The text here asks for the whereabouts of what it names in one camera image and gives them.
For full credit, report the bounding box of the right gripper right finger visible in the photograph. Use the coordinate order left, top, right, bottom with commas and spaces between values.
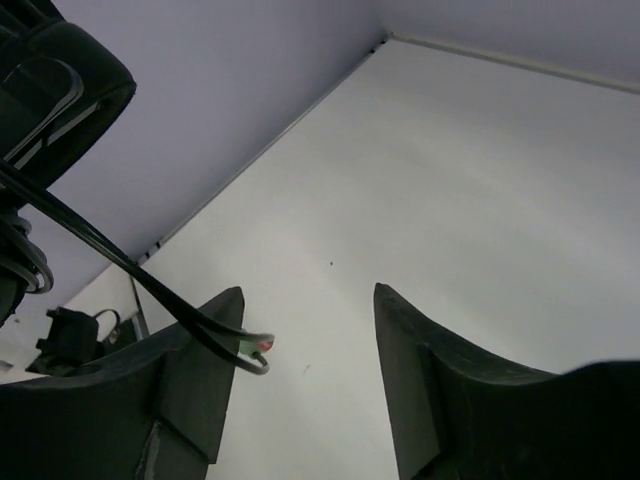
374, 284, 639, 479

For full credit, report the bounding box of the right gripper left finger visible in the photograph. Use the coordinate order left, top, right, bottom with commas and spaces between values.
0, 285, 246, 480

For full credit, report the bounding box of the thin black headset cable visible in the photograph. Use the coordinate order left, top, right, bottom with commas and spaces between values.
0, 159, 276, 376

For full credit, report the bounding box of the black headset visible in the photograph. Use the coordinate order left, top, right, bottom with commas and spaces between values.
1, 1, 136, 188

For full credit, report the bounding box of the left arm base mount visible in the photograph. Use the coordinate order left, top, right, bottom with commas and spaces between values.
26, 307, 149, 376

